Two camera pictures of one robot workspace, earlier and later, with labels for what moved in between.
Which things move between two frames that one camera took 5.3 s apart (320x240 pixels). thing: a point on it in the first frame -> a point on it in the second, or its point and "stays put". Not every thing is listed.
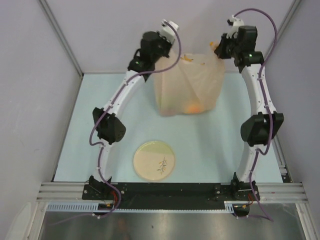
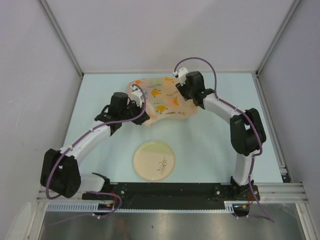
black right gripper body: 229,47 -> 186,92
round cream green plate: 154,160 stays put
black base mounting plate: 111,196 stays put
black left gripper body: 164,46 -> 132,110
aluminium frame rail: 51,192 stays put
